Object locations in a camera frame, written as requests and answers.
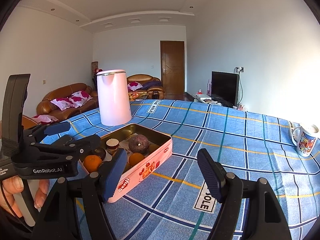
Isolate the pink electric kettle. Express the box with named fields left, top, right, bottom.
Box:
left=97, top=69, right=132, bottom=126

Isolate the large orange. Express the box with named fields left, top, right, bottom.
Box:
left=83, top=155, right=103, bottom=173

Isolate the pink metal tin box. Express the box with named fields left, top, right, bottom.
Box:
left=78, top=122, right=174, bottom=203

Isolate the purple passion fruit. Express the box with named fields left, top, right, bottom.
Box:
left=129, top=134, right=149, bottom=154

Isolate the brown leather armchair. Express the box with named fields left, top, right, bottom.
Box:
left=127, top=74, right=165, bottom=99

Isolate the small orange tangerine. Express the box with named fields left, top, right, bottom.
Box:
left=129, top=153, right=145, bottom=166
left=148, top=144, right=159, bottom=153

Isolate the black television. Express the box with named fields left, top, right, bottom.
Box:
left=211, top=71, right=239, bottom=106

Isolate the wall power socket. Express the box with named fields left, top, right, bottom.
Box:
left=235, top=67, right=244, bottom=73

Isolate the brown wooden door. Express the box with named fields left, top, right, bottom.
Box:
left=160, top=41, right=185, bottom=99

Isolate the brown leather sofa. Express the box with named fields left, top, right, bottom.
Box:
left=36, top=83, right=98, bottom=121

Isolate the pink floral cushion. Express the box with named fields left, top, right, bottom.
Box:
left=50, top=90, right=93, bottom=111

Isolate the blue plaid tablecloth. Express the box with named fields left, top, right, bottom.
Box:
left=39, top=99, right=320, bottom=240

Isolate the left hand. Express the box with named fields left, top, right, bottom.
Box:
left=1, top=176, right=50, bottom=218

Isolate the white cartoon mug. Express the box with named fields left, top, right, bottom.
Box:
left=291, top=124, right=319, bottom=157

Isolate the brown mangosteen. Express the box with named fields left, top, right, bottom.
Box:
left=91, top=147, right=106, bottom=160

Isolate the low tv stand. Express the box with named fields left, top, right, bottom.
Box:
left=185, top=92, right=222, bottom=106

